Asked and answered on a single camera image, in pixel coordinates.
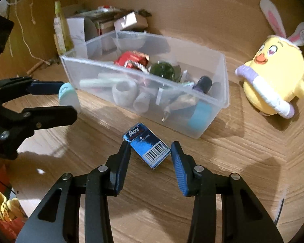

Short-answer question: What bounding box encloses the white pen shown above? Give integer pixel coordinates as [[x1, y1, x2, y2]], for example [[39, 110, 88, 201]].
[[162, 94, 198, 122]]

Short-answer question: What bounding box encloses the teal tape roll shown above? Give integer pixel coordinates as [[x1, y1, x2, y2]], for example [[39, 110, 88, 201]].
[[188, 101, 212, 132]]

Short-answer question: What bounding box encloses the pale green stick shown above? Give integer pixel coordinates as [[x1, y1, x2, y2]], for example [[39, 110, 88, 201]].
[[79, 78, 129, 88]]

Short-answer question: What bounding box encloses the red envelope packet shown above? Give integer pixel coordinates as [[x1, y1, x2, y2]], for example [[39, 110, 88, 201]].
[[113, 50, 150, 68]]

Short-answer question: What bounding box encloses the blue Max staples box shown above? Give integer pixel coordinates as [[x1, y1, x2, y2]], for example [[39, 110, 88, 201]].
[[123, 123, 171, 169]]

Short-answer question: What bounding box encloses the dark purple cosmetic bottle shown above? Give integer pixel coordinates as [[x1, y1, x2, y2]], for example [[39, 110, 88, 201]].
[[193, 76, 212, 94]]

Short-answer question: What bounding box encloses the white printed cream tube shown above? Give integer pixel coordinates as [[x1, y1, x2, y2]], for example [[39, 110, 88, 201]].
[[155, 70, 195, 106]]

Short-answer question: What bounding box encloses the clear plastic storage bin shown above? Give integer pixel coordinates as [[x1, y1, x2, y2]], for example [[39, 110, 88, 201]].
[[61, 31, 229, 138]]

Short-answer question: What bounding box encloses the light teal tube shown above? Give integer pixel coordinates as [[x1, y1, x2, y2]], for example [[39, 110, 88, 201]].
[[58, 82, 81, 114]]

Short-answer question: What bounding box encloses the green glass spray bottle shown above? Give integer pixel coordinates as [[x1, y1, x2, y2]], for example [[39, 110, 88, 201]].
[[149, 61, 181, 81]]

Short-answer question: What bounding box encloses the yellow chick plush toy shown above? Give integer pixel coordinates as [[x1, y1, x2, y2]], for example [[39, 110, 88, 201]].
[[235, 0, 304, 119]]

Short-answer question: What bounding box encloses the tall green spray bottle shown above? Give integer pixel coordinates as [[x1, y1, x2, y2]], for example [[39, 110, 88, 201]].
[[54, 1, 73, 55]]

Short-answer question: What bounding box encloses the white cord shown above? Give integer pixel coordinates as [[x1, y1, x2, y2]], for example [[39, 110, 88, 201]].
[[12, 0, 51, 66]]

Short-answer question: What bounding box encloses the white round bottle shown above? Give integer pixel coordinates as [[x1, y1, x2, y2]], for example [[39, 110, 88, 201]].
[[133, 91, 155, 114]]

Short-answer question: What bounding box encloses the small white open box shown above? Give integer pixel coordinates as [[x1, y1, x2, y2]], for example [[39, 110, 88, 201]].
[[114, 12, 149, 31]]

